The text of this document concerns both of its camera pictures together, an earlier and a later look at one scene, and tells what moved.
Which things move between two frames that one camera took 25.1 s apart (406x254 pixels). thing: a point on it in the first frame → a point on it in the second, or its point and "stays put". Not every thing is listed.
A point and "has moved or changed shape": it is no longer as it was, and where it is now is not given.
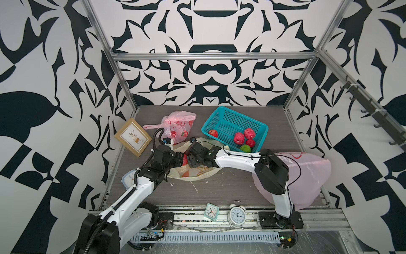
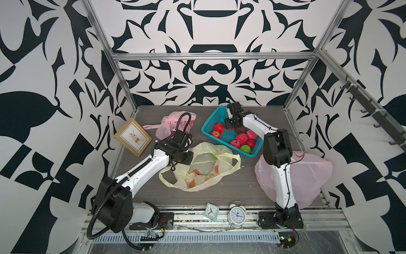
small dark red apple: x=250 y=142 stays put
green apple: x=245 y=148 stays put
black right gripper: x=191 y=162 → x=228 y=124
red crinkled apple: x=249 y=133 stays put
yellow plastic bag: x=188 y=173 has moved or changed shape
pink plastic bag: x=176 y=125 stays put
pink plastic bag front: x=307 y=175 stays put
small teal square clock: x=211 y=211 stays put
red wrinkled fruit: x=185 y=160 has moved or changed shape
